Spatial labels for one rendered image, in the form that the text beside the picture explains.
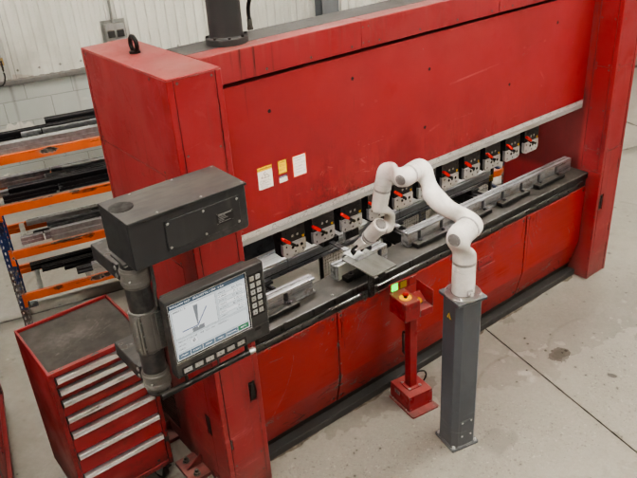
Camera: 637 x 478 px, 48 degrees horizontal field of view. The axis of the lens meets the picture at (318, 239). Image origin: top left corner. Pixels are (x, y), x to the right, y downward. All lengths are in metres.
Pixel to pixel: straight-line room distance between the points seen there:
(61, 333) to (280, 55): 1.76
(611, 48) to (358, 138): 2.11
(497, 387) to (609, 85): 2.18
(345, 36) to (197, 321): 1.60
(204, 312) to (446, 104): 2.09
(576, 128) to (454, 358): 2.30
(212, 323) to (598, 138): 3.43
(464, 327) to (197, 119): 1.73
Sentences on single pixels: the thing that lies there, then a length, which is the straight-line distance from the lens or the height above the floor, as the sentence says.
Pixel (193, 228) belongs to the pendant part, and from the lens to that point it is 2.66.
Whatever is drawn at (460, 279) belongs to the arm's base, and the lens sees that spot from 3.63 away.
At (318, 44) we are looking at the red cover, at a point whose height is 2.24.
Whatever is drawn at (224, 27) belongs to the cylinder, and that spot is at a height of 2.38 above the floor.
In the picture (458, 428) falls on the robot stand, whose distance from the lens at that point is 4.17.
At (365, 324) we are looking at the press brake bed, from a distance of 4.20.
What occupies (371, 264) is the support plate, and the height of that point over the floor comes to 1.00.
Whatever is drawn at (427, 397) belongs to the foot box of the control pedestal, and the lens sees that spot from 4.51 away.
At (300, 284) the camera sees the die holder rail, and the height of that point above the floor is 0.97.
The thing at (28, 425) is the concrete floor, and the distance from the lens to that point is 4.93.
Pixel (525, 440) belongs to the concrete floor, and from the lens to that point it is 4.40.
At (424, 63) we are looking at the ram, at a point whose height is 1.99.
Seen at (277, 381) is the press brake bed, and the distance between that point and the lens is 3.93.
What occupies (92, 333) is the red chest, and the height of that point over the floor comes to 0.98.
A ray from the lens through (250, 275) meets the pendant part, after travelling 2.86.
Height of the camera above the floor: 3.02
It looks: 28 degrees down
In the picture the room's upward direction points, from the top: 4 degrees counter-clockwise
